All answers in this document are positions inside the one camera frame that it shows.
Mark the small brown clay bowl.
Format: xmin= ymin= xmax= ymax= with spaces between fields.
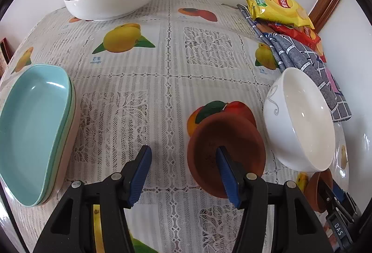
xmin=187 ymin=116 xmax=266 ymax=199
xmin=304 ymin=170 xmax=335 ymax=213

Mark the pink plastic plate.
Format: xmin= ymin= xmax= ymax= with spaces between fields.
xmin=43 ymin=82 xmax=78 ymax=204

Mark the blue plastic plate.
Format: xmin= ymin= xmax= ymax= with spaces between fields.
xmin=0 ymin=64 xmax=73 ymax=207

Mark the brown wooden door frame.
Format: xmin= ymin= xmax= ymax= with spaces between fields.
xmin=306 ymin=0 xmax=346 ymax=34

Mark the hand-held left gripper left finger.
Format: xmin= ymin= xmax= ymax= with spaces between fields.
xmin=32 ymin=145 xmax=152 ymax=253

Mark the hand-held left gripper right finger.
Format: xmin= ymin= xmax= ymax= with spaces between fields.
xmin=216 ymin=146 xmax=333 ymax=253

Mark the yellow chip bag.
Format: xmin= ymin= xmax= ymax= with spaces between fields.
xmin=246 ymin=0 xmax=315 ymax=29

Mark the grey checked cloth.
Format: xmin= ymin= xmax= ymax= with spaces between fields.
xmin=237 ymin=4 xmax=352 ymax=123

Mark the fruit print tablecloth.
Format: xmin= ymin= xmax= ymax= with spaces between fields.
xmin=0 ymin=0 xmax=349 ymax=253

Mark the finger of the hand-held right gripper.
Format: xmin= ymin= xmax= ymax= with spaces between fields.
xmin=320 ymin=176 xmax=353 ymax=223
xmin=334 ymin=183 xmax=361 ymax=216

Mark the green plastic plate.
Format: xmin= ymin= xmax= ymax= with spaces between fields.
xmin=38 ymin=73 xmax=75 ymax=205

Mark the red chip bag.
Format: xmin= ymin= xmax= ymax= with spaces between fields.
xmin=267 ymin=22 xmax=327 ymax=63

